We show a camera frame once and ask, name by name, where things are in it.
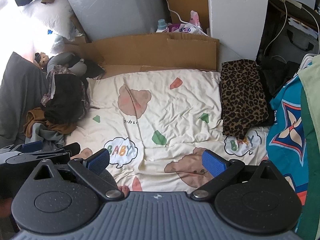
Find brown garment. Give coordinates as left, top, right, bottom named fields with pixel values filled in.
left=23, top=107, right=77, bottom=138

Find grey mattress board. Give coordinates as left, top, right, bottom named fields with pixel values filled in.
left=68, top=0, right=170, bottom=41

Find white power cable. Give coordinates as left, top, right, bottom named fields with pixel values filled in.
left=162, top=0, right=190, bottom=25

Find folded black garment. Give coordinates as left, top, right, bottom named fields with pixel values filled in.
left=257, top=56, right=286, bottom=126

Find cream bear print bedsheet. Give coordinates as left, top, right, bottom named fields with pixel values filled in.
left=66, top=69, right=268, bottom=192

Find green fabric item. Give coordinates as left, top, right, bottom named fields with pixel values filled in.
left=297, top=55, right=319, bottom=239

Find blue denim garment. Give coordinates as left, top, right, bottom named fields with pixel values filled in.
left=25, top=122, right=65, bottom=151

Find grey plush pillow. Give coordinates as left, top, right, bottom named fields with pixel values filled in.
left=47, top=52, right=87, bottom=76

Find floral patterned garment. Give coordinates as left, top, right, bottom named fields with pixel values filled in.
left=40, top=64, right=101, bottom=120

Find teal printed garment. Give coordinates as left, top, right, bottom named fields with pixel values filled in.
left=266, top=75, right=309, bottom=204

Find teddy bear toy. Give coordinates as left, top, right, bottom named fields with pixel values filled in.
left=34, top=52, right=49, bottom=69

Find dark grey blanket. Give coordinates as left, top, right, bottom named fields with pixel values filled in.
left=1, top=52, right=48, bottom=148

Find leopard print garment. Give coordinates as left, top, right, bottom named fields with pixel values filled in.
left=220, top=59, right=272, bottom=139

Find blue detergent bottle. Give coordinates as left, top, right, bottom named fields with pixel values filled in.
left=156, top=19, right=168, bottom=33

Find pink white packages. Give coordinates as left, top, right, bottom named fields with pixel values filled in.
left=168, top=10, right=207, bottom=36

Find clear plastic bag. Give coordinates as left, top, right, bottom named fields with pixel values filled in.
left=46, top=30, right=76, bottom=54

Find brown cardboard sheet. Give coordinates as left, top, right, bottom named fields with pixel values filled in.
left=63, top=33, right=220, bottom=77

